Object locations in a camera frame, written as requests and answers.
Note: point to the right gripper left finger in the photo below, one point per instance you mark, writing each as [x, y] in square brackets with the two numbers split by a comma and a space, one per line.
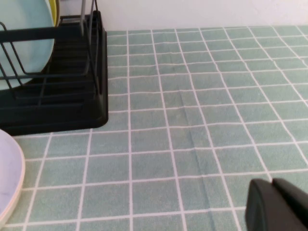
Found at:
[262, 207]

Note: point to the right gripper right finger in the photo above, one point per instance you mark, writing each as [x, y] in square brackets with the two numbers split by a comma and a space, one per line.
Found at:
[293, 195]

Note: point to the mint green plate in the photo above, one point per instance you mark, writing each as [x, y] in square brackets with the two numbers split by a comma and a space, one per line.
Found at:
[26, 16]

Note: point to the pink plate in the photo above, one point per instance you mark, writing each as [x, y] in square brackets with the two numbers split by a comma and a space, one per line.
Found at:
[9, 173]

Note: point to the yellow plate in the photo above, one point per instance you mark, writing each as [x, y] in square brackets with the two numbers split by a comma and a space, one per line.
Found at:
[54, 12]

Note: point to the green checkered tablecloth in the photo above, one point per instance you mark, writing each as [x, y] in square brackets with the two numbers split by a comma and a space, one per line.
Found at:
[183, 134]

